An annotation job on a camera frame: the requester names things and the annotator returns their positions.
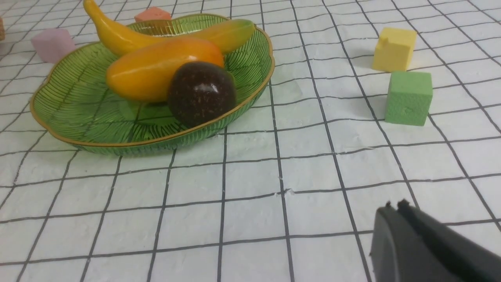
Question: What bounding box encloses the dark purple toy mangosteen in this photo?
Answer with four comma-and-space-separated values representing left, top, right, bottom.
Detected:
167, 61, 237, 127

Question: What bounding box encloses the orange foam cube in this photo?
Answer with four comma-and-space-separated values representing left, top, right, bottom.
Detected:
134, 7, 171, 22

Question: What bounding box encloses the pink foam cube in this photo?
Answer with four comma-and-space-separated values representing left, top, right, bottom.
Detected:
31, 28, 77, 63

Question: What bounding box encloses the yellow toy banana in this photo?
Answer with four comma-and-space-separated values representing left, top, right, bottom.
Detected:
83, 0, 256, 57

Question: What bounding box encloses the green glass leaf plate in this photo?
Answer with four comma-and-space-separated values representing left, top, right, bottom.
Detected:
30, 27, 275, 156

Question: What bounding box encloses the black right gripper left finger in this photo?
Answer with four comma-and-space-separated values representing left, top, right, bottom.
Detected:
369, 202, 465, 282

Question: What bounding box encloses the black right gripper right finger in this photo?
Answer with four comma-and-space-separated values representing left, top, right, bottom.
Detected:
397, 200, 501, 282

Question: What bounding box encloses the green foam cube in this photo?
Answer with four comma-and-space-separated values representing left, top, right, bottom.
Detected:
385, 71, 433, 126

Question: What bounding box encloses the white black grid tablecloth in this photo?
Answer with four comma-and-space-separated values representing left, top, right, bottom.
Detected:
1, 0, 500, 282

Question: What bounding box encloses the orange yellow toy mango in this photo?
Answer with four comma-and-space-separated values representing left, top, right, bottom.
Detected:
105, 37, 224, 103

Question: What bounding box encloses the yellow foam cube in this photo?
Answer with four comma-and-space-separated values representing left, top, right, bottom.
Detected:
371, 27, 417, 72

